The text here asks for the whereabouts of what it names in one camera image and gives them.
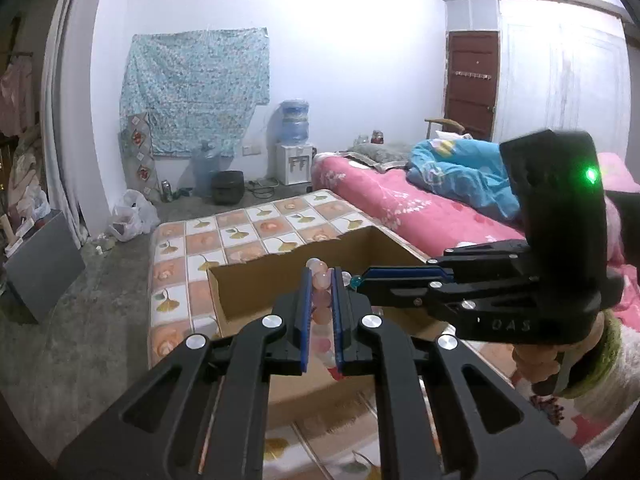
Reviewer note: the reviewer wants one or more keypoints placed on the wooden chair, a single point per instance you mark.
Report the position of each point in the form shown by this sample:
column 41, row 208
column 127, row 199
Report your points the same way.
column 445, row 124

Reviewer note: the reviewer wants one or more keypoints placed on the wall socket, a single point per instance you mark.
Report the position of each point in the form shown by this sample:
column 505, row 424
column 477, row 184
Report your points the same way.
column 251, row 149

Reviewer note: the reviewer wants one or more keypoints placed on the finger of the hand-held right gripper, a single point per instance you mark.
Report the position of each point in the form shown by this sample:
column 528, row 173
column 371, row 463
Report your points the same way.
column 400, row 273
column 400, row 295

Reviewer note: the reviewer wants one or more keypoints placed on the grey pillow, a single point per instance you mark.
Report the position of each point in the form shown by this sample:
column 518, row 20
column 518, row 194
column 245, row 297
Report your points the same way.
column 380, row 154

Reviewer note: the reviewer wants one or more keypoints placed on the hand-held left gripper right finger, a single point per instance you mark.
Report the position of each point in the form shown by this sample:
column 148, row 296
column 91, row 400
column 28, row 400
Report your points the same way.
column 339, row 320

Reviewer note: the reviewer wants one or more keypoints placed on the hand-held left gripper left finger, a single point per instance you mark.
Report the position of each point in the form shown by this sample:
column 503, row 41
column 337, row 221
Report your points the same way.
column 304, row 320

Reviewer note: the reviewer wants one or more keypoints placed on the blue blanket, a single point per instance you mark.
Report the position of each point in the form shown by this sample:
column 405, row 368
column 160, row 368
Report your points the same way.
column 460, row 175

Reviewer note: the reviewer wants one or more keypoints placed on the white plastic bag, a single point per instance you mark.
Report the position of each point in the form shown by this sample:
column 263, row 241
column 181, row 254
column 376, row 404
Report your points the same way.
column 131, row 215

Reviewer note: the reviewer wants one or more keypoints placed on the teal glass bead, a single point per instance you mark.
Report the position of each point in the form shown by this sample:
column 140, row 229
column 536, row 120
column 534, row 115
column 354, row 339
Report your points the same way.
column 355, row 282

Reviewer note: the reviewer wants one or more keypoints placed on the white curtain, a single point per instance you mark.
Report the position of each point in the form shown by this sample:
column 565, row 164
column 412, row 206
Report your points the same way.
column 65, row 110

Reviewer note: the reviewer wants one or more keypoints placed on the person's right forearm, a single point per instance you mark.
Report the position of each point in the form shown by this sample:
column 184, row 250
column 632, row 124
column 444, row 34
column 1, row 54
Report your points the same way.
column 607, row 365

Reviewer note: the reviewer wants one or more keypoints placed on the hanging pink clothes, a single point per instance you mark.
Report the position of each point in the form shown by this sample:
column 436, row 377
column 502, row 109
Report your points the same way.
column 15, row 95

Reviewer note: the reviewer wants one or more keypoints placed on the grey board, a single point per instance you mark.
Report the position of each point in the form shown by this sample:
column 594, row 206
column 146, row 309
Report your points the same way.
column 42, row 265

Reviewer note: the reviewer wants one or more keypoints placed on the red jar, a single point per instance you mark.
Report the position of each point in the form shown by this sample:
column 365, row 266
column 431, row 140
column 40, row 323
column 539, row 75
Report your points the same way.
column 377, row 137

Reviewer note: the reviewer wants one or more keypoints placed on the brown cardboard box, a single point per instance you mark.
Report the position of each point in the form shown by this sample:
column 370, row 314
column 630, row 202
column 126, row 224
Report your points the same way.
column 260, row 280

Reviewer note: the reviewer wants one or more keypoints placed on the blue water dispenser bottle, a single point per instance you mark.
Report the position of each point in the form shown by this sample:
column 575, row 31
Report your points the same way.
column 294, row 120

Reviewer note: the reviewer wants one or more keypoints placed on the brown wooden door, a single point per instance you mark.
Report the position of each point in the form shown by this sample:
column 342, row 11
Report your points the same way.
column 471, row 85

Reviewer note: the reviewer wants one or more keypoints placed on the patterned wall cloth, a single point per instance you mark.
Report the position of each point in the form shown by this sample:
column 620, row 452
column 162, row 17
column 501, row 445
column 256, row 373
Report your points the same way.
column 195, row 85

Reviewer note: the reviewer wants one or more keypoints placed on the metal thermos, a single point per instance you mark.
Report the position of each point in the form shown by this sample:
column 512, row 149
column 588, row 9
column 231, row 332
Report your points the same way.
column 166, row 191

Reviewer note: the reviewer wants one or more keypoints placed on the white water dispenser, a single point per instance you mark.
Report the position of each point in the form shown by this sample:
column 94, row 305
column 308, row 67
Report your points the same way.
column 292, row 162

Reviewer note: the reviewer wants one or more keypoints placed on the leaning patterned tile panel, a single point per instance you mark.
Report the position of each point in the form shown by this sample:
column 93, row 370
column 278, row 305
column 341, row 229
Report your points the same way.
column 139, row 155

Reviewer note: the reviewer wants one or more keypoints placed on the pink floral bed sheet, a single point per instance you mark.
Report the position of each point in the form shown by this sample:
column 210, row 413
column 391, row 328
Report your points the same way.
column 400, row 200

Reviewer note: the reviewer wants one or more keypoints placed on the black rice cooker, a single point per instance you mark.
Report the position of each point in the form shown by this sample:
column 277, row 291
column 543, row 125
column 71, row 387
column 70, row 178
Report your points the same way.
column 227, row 187

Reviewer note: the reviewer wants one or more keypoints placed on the ginkgo print tablecloth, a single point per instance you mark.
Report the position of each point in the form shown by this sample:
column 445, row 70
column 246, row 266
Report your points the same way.
column 200, row 240

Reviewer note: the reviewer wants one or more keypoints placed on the clear water jug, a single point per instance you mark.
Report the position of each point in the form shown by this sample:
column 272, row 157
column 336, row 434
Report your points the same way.
column 206, row 172

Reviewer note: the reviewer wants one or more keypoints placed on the person's right hand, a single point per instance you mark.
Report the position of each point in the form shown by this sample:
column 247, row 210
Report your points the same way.
column 535, row 365

